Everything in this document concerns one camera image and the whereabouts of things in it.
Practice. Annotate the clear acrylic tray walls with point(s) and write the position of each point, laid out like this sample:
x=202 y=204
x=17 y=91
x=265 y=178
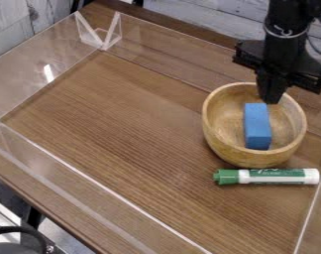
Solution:
x=103 y=100

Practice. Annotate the green and white marker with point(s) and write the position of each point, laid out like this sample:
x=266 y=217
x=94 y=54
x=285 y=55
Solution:
x=268 y=176

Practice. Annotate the blue rectangular block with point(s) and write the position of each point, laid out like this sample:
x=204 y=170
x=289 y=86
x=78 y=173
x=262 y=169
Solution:
x=257 y=129

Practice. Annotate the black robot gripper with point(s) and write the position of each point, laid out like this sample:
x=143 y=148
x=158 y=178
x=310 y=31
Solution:
x=282 y=65

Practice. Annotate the black metal stand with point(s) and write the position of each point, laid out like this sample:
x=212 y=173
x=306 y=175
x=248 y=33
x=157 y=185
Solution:
x=31 y=219

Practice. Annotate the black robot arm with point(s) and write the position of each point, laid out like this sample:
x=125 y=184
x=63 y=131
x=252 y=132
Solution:
x=289 y=18

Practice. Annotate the light wooden bowl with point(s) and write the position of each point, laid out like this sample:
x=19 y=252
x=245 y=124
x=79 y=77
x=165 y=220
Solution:
x=222 y=121

